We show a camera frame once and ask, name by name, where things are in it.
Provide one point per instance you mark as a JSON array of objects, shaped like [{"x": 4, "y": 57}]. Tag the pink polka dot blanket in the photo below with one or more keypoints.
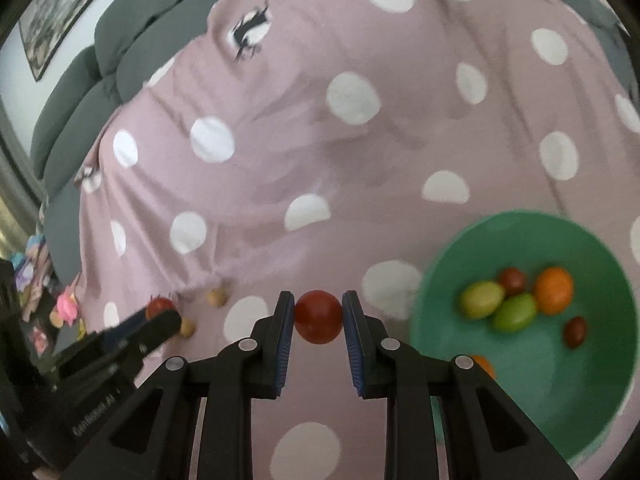
[{"x": 325, "y": 160}]

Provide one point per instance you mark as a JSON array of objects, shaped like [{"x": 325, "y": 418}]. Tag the pink toy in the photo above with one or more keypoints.
[{"x": 65, "y": 308}]

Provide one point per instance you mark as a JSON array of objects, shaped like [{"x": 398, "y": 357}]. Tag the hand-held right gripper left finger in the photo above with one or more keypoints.
[{"x": 285, "y": 345}]

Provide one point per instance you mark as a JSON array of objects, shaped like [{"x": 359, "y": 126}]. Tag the oval green tomato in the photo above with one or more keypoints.
[{"x": 515, "y": 312}]

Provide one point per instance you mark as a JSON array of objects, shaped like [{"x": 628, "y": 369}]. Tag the small red cherry tomato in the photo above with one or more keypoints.
[
  {"x": 512, "y": 279},
  {"x": 160, "y": 306}
]

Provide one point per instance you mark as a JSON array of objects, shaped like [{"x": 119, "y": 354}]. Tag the brownish green tomato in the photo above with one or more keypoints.
[
  {"x": 218, "y": 296},
  {"x": 187, "y": 328}
]

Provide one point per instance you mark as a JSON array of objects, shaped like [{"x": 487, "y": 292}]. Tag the yellow-green tomato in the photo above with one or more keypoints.
[{"x": 481, "y": 300}]

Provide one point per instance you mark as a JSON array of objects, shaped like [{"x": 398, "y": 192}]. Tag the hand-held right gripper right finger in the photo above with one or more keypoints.
[{"x": 351, "y": 345}]

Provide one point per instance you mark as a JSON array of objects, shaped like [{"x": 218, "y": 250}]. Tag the green plastic bowl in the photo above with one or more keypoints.
[{"x": 550, "y": 400}]

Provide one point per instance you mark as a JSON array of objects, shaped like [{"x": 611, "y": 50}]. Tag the pile of colourful toys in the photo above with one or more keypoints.
[{"x": 32, "y": 265}]

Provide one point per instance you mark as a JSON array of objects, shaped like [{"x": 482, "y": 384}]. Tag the large orange tomato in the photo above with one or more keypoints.
[{"x": 552, "y": 290}]

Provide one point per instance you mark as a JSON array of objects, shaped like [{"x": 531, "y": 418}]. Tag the oval red tomato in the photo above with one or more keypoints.
[{"x": 575, "y": 332}]

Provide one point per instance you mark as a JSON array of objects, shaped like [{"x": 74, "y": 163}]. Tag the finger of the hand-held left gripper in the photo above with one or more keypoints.
[{"x": 150, "y": 332}]

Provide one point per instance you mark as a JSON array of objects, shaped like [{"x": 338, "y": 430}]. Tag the grey sofa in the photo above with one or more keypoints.
[{"x": 75, "y": 105}]

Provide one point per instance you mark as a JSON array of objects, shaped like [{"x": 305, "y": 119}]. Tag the round red tomato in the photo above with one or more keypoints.
[{"x": 318, "y": 316}]

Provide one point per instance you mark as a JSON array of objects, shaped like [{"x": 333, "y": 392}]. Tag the small orange tomato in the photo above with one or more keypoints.
[{"x": 484, "y": 366}]

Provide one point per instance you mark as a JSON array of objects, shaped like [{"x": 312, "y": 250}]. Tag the large framed wall picture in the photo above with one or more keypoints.
[{"x": 55, "y": 15}]

